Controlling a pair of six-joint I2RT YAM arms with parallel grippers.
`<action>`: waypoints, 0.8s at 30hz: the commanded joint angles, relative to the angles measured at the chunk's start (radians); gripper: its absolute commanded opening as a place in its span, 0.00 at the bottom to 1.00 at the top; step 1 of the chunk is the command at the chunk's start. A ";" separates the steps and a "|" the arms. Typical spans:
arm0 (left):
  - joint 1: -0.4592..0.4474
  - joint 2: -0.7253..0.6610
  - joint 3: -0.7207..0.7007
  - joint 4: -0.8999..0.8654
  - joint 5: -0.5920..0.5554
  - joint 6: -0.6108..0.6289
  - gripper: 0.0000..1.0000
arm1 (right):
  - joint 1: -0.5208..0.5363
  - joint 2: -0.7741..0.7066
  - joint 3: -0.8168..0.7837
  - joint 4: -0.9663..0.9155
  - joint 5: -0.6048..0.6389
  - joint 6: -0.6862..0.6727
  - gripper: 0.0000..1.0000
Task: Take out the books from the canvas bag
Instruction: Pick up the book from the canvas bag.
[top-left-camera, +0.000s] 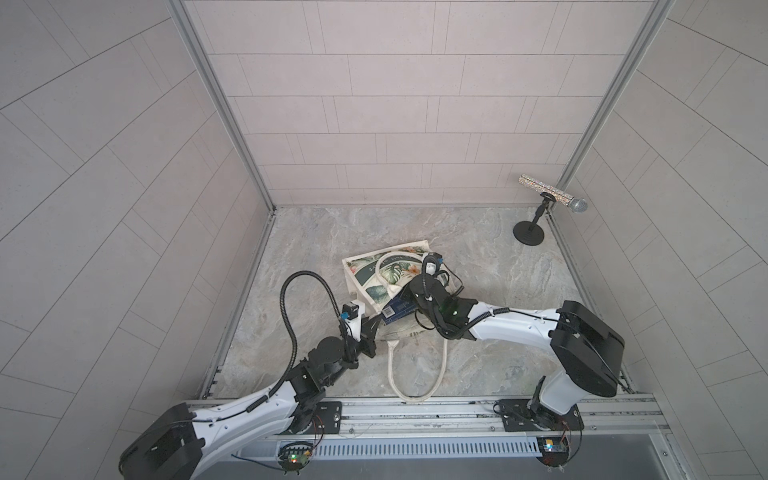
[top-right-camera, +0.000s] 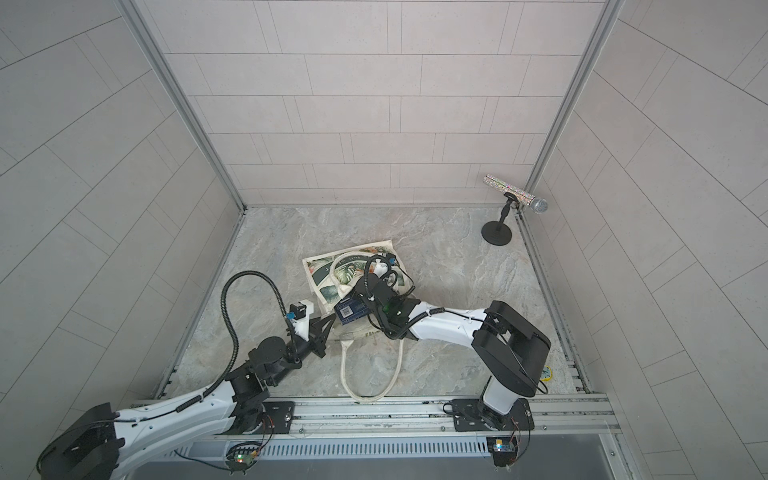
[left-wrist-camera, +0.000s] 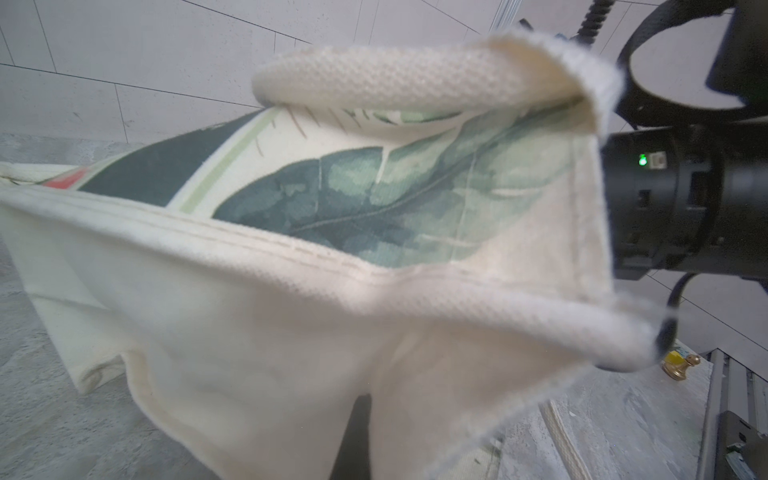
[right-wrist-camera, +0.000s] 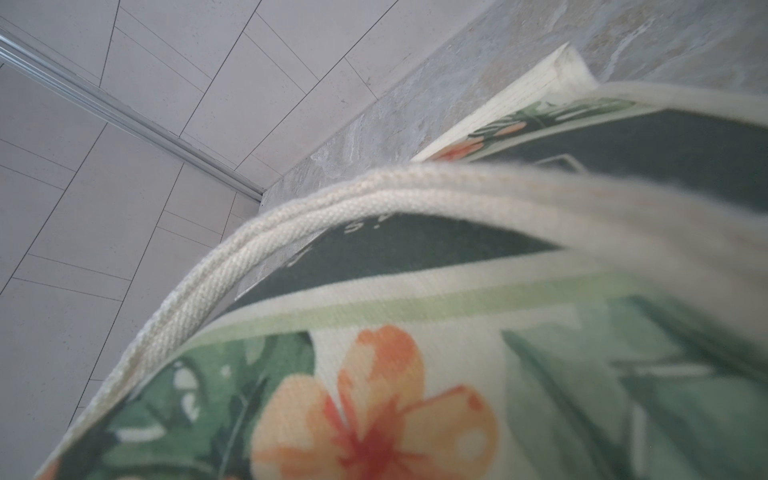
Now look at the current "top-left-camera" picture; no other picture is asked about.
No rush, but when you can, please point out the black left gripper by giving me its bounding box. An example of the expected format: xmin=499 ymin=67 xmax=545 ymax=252
xmin=321 ymin=315 xmax=384 ymax=388

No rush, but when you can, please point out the dark blue book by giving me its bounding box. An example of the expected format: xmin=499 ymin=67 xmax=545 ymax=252
xmin=381 ymin=295 xmax=414 ymax=325

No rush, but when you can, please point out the floral canvas tote bag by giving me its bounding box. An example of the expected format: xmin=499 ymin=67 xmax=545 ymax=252
xmin=341 ymin=240 xmax=448 ymax=404

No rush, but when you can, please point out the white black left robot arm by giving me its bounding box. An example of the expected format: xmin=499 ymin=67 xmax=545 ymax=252
xmin=118 ymin=315 xmax=382 ymax=479

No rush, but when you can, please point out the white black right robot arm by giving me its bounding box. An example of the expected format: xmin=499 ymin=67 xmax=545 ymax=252
xmin=396 ymin=275 xmax=625 ymax=429

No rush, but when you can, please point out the black microphone stand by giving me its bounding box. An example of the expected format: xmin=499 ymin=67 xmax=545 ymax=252
xmin=513 ymin=192 xmax=556 ymax=246

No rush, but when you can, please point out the white ventilation grille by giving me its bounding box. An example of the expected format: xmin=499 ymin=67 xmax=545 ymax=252
xmin=239 ymin=436 xmax=542 ymax=463

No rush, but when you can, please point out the left circuit board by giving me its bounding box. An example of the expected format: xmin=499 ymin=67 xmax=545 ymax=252
xmin=277 ymin=441 xmax=315 ymax=474

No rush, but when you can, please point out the circuit board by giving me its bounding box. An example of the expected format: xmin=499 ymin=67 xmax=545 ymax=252
xmin=537 ymin=437 xmax=571 ymax=468
xmin=277 ymin=441 xmax=315 ymax=474

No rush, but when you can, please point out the glittery microphone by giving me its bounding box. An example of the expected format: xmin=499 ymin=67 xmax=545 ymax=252
xmin=518 ymin=174 xmax=588 ymax=213

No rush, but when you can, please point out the right circuit board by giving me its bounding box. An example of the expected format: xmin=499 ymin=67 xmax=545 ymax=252
xmin=537 ymin=437 xmax=571 ymax=468

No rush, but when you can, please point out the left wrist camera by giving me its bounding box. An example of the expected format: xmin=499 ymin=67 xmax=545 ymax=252
xmin=340 ymin=300 xmax=365 ymax=341

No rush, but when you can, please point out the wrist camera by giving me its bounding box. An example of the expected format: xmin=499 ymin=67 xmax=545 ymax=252
xmin=340 ymin=300 xmax=365 ymax=341
xmin=422 ymin=252 xmax=450 ymax=286

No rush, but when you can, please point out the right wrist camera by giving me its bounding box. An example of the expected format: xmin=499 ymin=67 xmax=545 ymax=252
xmin=422 ymin=252 xmax=450 ymax=286

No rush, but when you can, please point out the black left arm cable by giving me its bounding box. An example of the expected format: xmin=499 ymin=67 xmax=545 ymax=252
xmin=239 ymin=270 xmax=352 ymax=415

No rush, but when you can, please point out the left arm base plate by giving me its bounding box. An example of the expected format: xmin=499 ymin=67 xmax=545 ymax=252
xmin=285 ymin=401 xmax=343 ymax=435

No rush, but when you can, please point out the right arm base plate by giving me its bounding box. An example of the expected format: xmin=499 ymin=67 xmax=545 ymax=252
xmin=493 ymin=399 xmax=584 ymax=432

